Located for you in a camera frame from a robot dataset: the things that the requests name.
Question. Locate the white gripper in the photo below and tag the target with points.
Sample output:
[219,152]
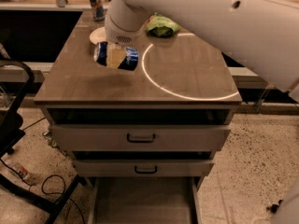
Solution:
[121,33]

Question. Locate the blue pepsi can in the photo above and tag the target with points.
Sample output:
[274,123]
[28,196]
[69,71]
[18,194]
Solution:
[129,63]

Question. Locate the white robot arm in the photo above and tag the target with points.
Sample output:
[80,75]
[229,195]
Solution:
[263,35]

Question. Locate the tall blue energy drink can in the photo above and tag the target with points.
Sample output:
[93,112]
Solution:
[97,10]

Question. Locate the green chip bag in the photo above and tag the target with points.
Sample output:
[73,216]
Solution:
[161,26]

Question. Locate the grey drawer cabinet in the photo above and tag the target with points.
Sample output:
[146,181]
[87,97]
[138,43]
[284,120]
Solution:
[179,81]

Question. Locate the middle grey drawer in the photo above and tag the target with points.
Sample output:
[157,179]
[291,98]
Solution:
[146,168]

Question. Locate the grey drawer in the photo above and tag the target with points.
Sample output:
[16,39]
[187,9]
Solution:
[146,168]
[140,138]

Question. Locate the upper grey drawer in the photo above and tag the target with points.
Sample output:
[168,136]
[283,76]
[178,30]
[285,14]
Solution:
[140,138]

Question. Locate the plastic bottle on floor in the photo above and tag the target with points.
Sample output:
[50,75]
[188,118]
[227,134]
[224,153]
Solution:
[18,170]

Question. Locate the open bottom drawer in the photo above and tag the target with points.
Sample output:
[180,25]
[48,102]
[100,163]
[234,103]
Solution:
[145,200]

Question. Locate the black chair frame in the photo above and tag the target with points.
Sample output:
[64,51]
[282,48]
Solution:
[10,134]

